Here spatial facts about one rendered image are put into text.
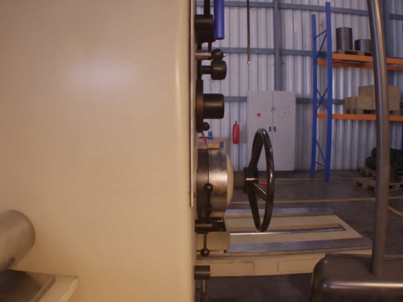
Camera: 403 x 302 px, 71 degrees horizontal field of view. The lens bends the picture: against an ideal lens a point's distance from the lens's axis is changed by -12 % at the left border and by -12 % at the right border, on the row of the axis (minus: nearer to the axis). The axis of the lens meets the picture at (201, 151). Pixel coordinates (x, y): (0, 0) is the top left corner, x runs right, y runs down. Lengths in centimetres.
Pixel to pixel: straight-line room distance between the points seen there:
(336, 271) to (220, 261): 138
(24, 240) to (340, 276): 58
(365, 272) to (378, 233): 7
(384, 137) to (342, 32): 791
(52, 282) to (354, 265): 57
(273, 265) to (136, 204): 141
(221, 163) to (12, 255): 69
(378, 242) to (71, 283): 57
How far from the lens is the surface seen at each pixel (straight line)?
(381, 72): 49
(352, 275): 55
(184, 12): 62
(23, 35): 71
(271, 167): 98
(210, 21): 72
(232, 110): 855
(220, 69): 104
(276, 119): 810
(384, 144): 49
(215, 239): 164
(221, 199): 106
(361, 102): 816
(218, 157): 106
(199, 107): 81
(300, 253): 201
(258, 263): 192
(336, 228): 251
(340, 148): 936
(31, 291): 66
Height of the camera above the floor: 153
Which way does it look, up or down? 7 degrees down
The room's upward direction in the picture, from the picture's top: straight up
